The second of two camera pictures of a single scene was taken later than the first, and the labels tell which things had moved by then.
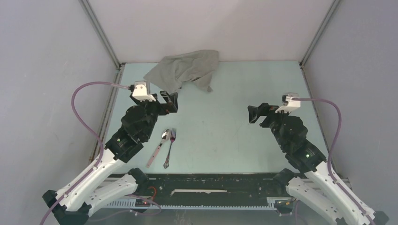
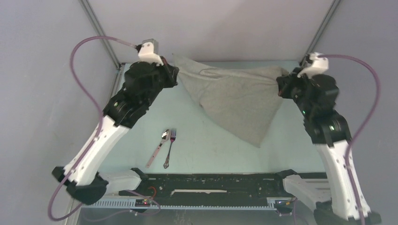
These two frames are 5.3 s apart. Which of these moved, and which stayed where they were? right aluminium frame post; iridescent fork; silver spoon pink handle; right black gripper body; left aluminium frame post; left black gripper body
Moved: left black gripper body; right black gripper body
Stayed: left aluminium frame post; iridescent fork; silver spoon pink handle; right aluminium frame post
